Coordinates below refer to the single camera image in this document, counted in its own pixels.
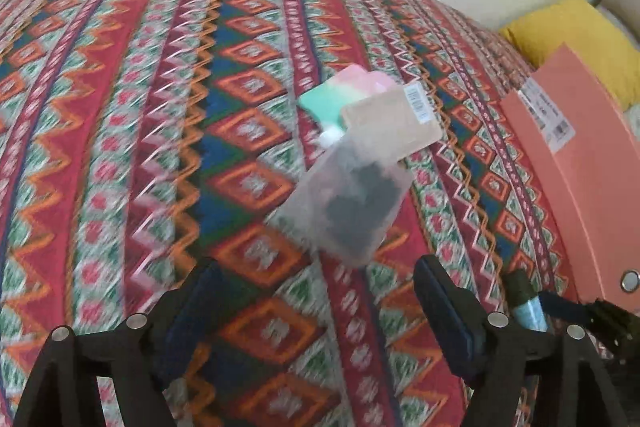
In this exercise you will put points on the yellow pillow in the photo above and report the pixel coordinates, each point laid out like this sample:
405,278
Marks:
575,37

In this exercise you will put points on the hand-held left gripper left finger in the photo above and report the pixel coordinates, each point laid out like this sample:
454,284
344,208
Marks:
195,312

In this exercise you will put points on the transparent plastic box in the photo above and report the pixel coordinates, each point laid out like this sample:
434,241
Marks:
350,202

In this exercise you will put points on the small blue bottle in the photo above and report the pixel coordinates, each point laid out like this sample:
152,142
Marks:
527,304

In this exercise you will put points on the pink cardboard storage box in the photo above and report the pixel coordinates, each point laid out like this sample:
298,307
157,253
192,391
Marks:
590,182

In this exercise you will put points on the patterned printed blanket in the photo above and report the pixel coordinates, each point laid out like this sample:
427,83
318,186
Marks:
150,132

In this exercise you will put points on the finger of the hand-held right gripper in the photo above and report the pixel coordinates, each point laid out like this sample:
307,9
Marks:
570,309

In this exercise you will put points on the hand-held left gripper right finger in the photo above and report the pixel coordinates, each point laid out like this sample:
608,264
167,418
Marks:
445,312

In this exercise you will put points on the green and pink cloth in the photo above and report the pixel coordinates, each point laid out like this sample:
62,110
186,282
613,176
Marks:
340,94

